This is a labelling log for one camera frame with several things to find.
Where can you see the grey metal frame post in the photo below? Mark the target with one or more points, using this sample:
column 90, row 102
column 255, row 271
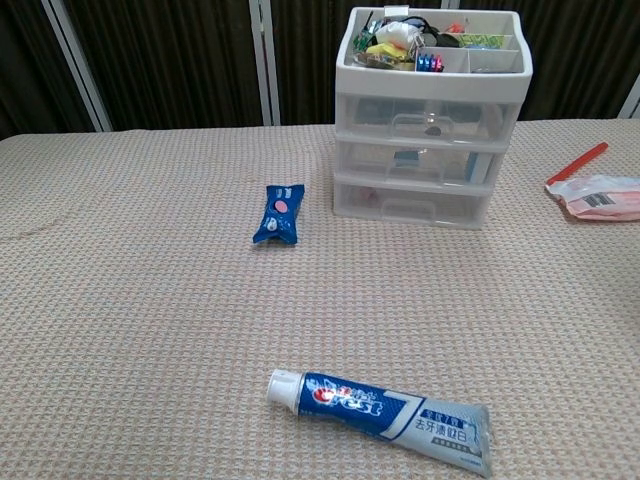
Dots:
column 75, row 65
column 631, row 100
column 265, row 65

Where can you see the white drawer organizer box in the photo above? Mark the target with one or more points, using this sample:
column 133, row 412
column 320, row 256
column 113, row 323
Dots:
column 430, row 82

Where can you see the clear drawer with red item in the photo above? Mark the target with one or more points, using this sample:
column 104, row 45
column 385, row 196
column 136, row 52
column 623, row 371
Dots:
column 450, row 205

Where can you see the red flat stick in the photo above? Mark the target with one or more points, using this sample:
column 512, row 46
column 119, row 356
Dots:
column 577, row 162

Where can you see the orange red small item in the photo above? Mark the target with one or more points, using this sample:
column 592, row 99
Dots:
column 455, row 25

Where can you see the black pleated curtain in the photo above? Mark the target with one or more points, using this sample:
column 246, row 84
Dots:
column 175, row 60

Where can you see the colourful candy wrappers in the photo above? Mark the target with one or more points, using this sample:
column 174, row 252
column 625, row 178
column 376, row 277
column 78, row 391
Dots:
column 380, row 60

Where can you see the beige woven tablecloth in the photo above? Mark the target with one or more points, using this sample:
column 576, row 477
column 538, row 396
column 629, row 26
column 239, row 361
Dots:
column 150, row 300

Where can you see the black looped band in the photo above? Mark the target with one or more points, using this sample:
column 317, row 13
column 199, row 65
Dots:
column 420, row 22

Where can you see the crumpled white tissue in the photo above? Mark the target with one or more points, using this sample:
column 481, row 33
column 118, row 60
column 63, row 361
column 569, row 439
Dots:
column 395, row 34

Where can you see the green circuit board piece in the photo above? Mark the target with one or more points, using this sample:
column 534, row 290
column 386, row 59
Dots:
column 364, row 39

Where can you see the green blue small pack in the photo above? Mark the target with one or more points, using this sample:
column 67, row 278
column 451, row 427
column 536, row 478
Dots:
column 480, row 40

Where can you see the pink white plastic pouch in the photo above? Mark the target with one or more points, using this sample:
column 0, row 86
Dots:
column 600, row 200

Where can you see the yellow wrapped item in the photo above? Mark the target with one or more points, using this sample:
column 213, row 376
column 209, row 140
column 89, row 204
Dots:
column 385, row 49

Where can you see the small blue Pepsi snack pack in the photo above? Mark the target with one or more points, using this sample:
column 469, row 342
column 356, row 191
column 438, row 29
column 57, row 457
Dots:
column 280, row 215

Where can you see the blue silver toothpaste tube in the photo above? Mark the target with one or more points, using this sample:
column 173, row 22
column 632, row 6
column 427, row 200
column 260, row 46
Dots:
column 380, row 407

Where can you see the stack of coloured clips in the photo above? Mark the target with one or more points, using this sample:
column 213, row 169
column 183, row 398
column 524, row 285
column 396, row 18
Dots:
column 429, row 61

